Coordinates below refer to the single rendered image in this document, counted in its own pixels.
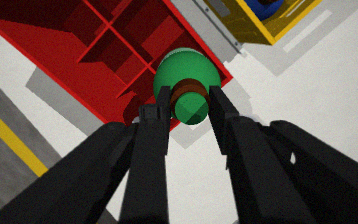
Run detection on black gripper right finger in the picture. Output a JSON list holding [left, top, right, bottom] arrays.
[[208, 85, 358, 224]]

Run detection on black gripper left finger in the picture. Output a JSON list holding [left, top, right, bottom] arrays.
[[0, 86, 171, 224]]

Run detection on green bottle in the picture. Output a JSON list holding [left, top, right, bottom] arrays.
[[153, 47, 221, 125]]

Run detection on red crate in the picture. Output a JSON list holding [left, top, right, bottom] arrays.
[[0, 0, 223, 127]]

